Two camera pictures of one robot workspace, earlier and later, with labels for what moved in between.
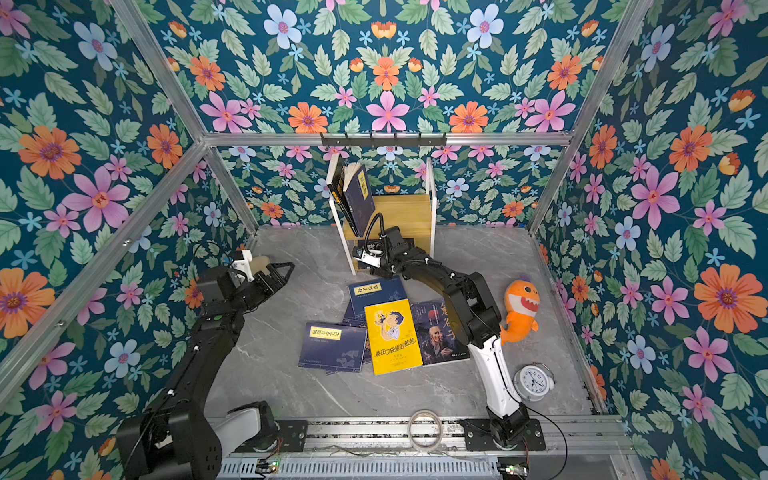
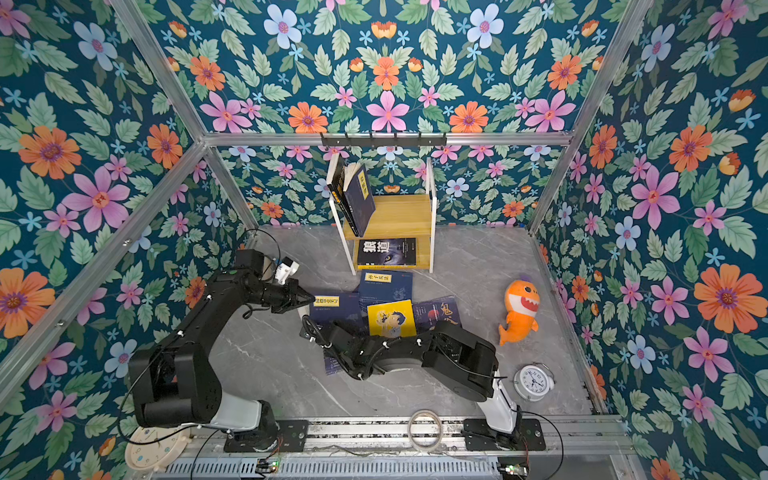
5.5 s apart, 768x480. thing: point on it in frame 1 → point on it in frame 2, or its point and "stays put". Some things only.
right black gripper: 381,271 → 353,332
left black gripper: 274,282 → 290,300
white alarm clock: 532,381 stays put
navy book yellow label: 358,195 stays put
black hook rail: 372,141 stays put
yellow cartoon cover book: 392,335 stays put
